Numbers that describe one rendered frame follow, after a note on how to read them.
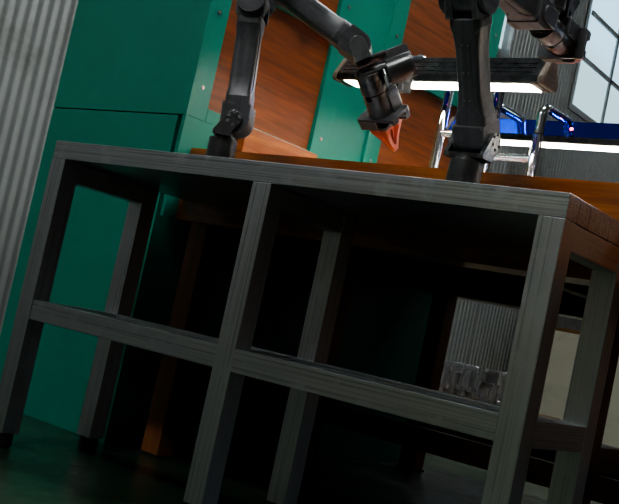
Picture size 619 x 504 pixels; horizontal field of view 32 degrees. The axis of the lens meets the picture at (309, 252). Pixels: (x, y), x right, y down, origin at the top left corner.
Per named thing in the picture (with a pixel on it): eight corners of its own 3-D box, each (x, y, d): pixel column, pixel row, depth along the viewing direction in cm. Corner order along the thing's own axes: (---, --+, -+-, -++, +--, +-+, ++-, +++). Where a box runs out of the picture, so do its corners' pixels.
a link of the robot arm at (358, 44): (418, 80, 234) (398, 30, 235) (418, 69, 225) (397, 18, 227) (368, 99, 234) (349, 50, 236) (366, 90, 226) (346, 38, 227)
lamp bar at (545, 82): (542, 83, 244) (548, 52, 244) (331, 78, 283) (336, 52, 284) (557, 93, 250) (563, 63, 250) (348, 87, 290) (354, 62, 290)
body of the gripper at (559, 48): (546, 30, 227) (532, 18, 221) (591, 31, 221) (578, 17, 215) (539, 60, 226) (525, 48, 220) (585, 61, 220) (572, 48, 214)
